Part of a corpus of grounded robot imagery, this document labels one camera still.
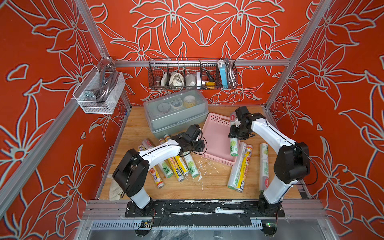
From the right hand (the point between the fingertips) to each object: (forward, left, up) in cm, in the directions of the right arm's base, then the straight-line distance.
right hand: (229, 135), depth 89 cm
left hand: (-6, +16, -2) cm, 17 cm away
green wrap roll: (-8, -1, +2) cm, 9 cm away
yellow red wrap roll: (-19, +31, -8) cm, 37 cm away
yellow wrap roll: (-20, +26, -9) cm, 34 cm away
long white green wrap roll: (-16, -3, -7) cm, 18 cm away
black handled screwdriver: (+33, +12, +21) cm, 41 cm away
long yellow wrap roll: (-26, -4, -8) cm, 28 cm away
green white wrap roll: (-17, +22, -7) cm, 29 cm away
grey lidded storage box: (+9, +34, +9) cm, 37 cm away
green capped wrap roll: (-19, +37, -7) cm, 42 cm away
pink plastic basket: (+12, +6, -14) cm, 19 cm away
